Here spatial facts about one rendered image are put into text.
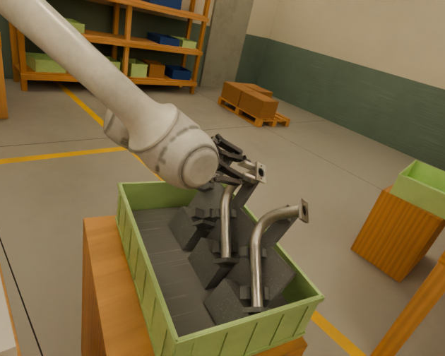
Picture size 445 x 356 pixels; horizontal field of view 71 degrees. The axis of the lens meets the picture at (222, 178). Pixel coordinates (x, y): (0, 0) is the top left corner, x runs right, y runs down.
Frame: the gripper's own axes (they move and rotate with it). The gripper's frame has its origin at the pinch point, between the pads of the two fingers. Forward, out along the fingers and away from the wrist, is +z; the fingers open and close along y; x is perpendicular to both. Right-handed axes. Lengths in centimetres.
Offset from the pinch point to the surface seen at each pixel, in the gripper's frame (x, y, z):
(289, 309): -6.7, -35.2, 7.3
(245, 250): 1.7, -21.5, 0.5
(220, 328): -1.6, -39.3, -10.4
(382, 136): 136, 267, 537
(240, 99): 274, 288, 275
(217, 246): 12.6, -19.8, 0.3
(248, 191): 5.8, -3.0, 5.8
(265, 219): -3.3, -13.5, 2.6
